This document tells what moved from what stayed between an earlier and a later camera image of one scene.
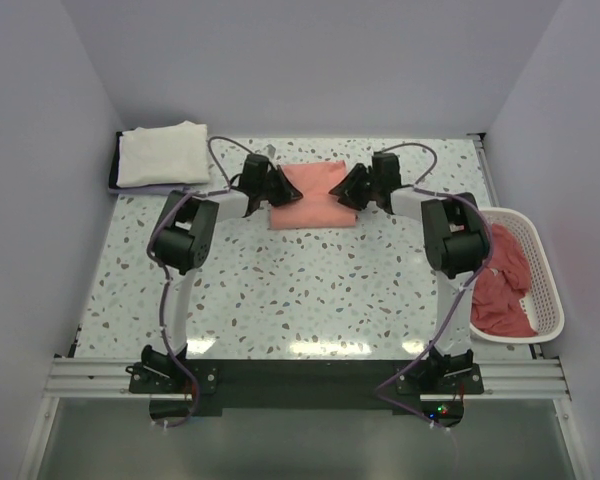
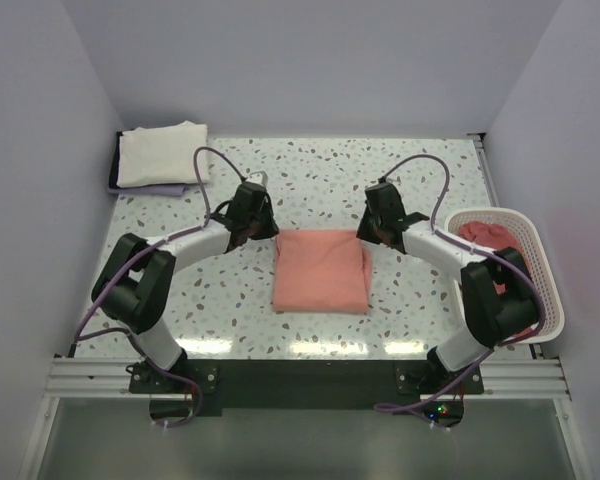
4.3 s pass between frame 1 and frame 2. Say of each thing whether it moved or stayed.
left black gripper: moved
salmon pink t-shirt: moved
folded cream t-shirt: stayed
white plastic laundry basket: stayed
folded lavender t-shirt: stayed
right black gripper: moved
